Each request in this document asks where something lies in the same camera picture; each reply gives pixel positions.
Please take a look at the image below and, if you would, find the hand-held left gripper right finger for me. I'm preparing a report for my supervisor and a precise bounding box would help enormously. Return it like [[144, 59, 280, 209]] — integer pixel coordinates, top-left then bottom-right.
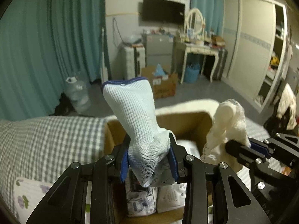
[[168, 133, 272, 224]]

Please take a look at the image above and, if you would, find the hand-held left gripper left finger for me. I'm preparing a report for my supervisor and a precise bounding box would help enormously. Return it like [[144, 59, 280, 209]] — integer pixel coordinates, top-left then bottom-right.
[[26, 134, 131, 224]]

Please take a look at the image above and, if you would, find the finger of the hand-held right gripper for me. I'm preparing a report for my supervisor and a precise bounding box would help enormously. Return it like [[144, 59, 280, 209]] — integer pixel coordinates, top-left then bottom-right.
[[248, 133, 299, 168], [225, 139, 269, 169]]

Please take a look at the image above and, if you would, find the white sock with blue trim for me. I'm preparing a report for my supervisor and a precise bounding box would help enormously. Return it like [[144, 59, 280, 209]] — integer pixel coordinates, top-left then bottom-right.
[[102, 77, 175, 188]]

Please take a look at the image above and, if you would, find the white printed soft packet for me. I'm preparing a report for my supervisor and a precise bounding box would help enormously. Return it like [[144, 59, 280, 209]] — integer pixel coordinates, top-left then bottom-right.
[[157, 184, 186, 213]]

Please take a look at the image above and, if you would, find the floral printed soft packet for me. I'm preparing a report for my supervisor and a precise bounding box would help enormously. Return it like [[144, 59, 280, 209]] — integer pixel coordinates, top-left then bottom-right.
[[126, 187, 158, 216]]

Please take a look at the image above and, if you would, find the pile of hanging clothes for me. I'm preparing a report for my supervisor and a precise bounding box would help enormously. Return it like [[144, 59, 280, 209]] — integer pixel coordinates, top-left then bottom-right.
[[264, 84, 299, 136]]

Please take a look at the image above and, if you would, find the white folded blanket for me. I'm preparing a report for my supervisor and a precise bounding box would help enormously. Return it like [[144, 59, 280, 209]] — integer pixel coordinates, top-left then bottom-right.
[[155, 99, 220, 117]]

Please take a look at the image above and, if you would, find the printed cardboard floor box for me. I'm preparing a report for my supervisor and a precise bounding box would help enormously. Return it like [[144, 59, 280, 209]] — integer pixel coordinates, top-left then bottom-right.
[[141, 65, 178, 99]]

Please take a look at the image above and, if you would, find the clear water jug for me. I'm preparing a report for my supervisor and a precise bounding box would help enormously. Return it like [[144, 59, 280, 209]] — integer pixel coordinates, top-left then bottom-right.
[[64, 72, 92, 113]]

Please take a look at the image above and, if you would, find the blue plastic basket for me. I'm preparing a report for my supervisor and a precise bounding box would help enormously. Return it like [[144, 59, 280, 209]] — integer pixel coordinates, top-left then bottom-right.
[[186, 63, 201, 84]]

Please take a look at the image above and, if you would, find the black floor bag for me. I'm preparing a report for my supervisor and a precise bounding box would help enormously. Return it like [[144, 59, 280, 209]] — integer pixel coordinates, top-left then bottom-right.
[[53, 93, 75, 116]]

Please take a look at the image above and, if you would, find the dark striped suitcase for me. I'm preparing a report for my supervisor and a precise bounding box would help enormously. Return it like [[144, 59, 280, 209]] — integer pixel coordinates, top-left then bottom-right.
[[211, 49, 228, 81]]

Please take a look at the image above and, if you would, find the light blue bag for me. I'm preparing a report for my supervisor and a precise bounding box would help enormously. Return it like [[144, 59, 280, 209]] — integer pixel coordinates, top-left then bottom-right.
[[153, 63, 170, 77]]

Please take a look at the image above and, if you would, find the white floral quilt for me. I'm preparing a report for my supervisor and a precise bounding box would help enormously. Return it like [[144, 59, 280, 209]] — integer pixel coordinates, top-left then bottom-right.
[[14, 177, 94, 224]]

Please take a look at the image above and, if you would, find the white sliding wardrobe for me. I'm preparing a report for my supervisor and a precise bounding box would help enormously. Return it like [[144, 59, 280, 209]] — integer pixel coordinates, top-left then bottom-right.
[[222, 0, 292, 112]]

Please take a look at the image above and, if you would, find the white ribbed suitcase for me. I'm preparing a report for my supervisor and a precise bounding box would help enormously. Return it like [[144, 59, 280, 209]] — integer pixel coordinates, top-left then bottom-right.
[[123, 45, 146, 80]]

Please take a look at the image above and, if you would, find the white dressing table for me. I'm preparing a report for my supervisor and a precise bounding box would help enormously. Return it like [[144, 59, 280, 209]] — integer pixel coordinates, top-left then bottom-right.
[[174, 38, 222, 84]]

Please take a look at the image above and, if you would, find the small grey fridge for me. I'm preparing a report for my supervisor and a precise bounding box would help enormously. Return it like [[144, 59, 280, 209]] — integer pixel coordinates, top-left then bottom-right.
[[145, 33, 174, 68]]

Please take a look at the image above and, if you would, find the clear plastic bag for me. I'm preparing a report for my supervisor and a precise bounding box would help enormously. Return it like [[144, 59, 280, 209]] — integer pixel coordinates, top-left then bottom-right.
[[121, 35, 143, 46]]

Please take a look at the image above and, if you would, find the white oval vanity mirror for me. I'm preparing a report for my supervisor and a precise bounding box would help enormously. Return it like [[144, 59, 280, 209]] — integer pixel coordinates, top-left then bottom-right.
[[184, 8, 207, 38]]

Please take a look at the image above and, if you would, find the narrow teal curtain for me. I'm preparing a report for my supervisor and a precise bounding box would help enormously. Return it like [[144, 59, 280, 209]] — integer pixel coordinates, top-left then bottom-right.
[[190, 0, 225, 36]]

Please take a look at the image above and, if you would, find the wide teal curtain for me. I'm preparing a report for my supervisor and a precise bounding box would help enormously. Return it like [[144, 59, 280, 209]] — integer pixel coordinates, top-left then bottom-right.
[[0, 0, 110, 122]]

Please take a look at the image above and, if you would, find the black wall television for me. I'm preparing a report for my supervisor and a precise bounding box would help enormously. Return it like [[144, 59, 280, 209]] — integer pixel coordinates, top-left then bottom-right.
[[142, 0, 186, 26]]

